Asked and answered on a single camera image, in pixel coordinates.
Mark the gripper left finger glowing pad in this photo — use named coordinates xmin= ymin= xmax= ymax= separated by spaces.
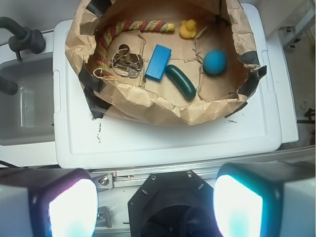
xmin=0 ymin=168 xmax=98 ymax=237

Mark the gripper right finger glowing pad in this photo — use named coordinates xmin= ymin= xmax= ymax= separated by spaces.
xmin=213 ymin=162 xmax=316 ymax=237

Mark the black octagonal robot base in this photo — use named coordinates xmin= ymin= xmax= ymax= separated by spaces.
xmin=127 ymin=170 xmax=221 ymax=237

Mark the blue rectangular block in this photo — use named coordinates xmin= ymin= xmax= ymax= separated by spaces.
xmin=145 ymin=44 xmax=172 ymax=81

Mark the white plastic cooler lid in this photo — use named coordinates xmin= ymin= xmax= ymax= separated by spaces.
xmin=52 ymin=3 xmax=283 ymax=170

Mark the blue textured ball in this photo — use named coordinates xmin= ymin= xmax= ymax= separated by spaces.
xmin=203 ymin=50 xmax=227 ymax=75

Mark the dark green toy cucumber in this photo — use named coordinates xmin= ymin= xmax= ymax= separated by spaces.
xmin=165 ymin=65 xmax=196 ymax=101

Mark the bunch of silver keys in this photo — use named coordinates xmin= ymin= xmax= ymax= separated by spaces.
xmin=110 ymin=44 xmax=144 ymax=79

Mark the brown paper bag tray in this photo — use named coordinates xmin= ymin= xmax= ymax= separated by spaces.
xmin=65 ymin=0 xmax=267 ymax=126

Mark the yellow rubber duck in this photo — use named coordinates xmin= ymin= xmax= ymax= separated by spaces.
xmin=179 ymin=19 xmax=197 ymax=39

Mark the aluminium frame rail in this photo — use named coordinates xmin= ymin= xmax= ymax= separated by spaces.
xmin=89 ymin=145 xmax=316 ymax=189

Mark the red yellow green rope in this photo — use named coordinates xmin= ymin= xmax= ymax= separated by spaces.
xmin=93 ymin=20 xmax=175 ymax=81

